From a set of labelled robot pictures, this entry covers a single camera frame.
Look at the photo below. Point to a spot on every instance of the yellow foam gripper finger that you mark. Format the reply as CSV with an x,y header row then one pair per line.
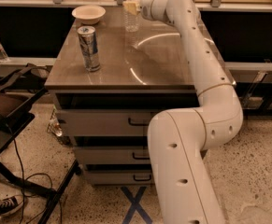
x,y
132,6

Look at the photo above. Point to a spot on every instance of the clear plastic water bottle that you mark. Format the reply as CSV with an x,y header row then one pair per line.
x,y
130,21

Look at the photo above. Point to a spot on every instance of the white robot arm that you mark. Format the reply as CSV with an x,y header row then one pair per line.
x,y
176,137

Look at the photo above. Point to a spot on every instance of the white paper bowl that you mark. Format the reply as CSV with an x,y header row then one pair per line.
x,y
89,14

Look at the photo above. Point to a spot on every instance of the silver blue energy drink can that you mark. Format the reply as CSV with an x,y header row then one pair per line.
x,y
89,49

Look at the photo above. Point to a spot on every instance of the grey three-drawer cabinet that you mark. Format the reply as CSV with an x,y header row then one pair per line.
x,y
146,69

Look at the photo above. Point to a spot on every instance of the top grey drawer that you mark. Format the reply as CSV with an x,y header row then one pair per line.
x,y
105,122

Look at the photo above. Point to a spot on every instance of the grey drawer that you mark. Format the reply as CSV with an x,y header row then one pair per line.
x,y
105,122
116,177
112,155

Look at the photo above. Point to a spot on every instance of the middle grey drawer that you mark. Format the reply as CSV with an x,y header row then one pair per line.
x,y
112,155

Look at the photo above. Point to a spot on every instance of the bottom grey drawer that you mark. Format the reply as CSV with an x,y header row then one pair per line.
x,y
116,177

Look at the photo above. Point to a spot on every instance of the blue tape X mark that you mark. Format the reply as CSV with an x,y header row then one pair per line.
x,y
135,206

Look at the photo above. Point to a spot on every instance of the black and white sneaker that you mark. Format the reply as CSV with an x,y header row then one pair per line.
x,y
11,205

